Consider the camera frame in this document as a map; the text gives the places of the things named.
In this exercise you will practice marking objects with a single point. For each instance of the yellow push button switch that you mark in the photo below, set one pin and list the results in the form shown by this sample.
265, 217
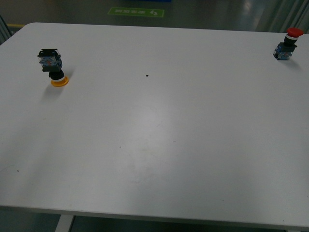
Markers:
51, 63

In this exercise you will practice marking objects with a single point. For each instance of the green floor sign sticker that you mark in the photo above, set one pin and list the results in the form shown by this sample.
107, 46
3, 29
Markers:
144, 12

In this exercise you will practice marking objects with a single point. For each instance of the white table leg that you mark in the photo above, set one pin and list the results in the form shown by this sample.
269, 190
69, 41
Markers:
65, 223

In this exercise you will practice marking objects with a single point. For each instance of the grey curtain right side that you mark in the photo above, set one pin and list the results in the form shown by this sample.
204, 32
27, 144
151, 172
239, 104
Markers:
286, 14

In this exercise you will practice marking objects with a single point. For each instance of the grey curtain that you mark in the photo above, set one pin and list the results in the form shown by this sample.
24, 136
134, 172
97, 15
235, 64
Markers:
286, 14
5, 33

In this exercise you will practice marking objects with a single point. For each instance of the grey curtain left side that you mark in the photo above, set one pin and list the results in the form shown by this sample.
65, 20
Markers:
5, 33

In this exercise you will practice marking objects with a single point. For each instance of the red push button switch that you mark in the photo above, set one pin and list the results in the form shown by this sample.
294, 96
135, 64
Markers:
285, 49

